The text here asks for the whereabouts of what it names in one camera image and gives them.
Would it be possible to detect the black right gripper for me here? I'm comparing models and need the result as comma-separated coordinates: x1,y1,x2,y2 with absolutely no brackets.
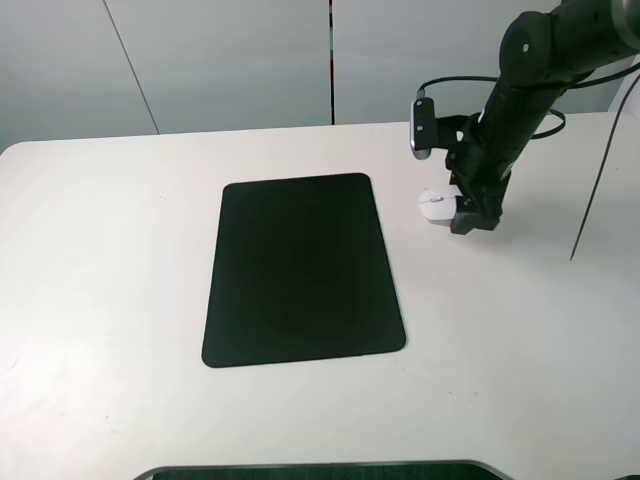
436,113,526,235

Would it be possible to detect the white wireless computer mouse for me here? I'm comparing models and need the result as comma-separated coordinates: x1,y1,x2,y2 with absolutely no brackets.
418,185,461,226

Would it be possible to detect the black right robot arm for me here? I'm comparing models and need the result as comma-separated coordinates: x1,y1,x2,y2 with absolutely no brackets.
427,1,639,235

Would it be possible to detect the black rectangular mouse pad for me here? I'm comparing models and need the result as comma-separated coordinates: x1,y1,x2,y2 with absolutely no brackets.
201,173,406,368

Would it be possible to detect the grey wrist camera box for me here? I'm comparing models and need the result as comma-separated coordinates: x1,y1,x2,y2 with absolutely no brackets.
410,97,438,160

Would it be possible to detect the black camera cable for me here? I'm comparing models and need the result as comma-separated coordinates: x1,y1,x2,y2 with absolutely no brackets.
417,66,640,139

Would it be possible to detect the thin black hanging cable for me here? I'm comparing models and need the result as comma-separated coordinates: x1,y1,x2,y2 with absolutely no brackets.
567,74,640,263

